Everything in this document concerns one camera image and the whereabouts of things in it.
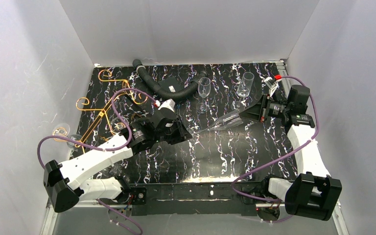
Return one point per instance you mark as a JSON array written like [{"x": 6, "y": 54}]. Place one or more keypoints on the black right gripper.
[{"x": 263, "y": 110}]

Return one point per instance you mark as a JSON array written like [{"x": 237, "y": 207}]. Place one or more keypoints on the clear stemmed wine glass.
[{"x": 64, "y": 130}]

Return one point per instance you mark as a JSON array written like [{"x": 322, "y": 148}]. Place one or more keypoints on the black marble rack base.
[{"x": 131, "y": 107}]

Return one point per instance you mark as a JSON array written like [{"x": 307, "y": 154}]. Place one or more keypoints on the gold wire glass rack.
[{"x": 106, "y": 84}]

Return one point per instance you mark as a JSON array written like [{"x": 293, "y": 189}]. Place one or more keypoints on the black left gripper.
[{"x": 174, "y": 130}]

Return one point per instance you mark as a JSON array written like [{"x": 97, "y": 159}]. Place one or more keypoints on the tall clear flute rear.
[{"x": 204, "y": 89}]

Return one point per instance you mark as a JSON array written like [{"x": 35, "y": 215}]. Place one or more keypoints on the clear tumbler glass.
[{"x": 244, "y": 89}]

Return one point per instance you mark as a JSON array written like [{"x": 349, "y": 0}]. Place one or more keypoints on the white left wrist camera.
[{"x": 166, "y": 109}]

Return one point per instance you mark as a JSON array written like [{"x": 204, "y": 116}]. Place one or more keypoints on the black box with label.
[{"x": 170, "y": 84}]

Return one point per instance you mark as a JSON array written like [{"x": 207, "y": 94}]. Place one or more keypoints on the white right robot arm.
[{"x": 314, "y": 193}]

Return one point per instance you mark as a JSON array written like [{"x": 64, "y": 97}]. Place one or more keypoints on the black front mounting rail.
[{"x": 191, "y": 198}]

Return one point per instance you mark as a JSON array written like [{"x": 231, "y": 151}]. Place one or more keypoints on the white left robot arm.
[{"x": 70, "y": 182}]

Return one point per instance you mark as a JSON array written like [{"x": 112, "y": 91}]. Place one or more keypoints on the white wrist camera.
[
  {"x": 272, "y": 83},
  {"x": 166, "y": 109}
]

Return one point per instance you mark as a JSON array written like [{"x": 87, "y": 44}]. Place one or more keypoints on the tall clear flute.
[
  {"x": 204, "y": 89},
  {"x": 227, "y": 121}
]

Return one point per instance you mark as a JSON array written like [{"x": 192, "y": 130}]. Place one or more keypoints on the tall clear flute front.
[{"x": 227, "y": 121}]

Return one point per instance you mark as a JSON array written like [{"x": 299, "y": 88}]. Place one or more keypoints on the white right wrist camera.
[{"x": 272, "y": 83}]

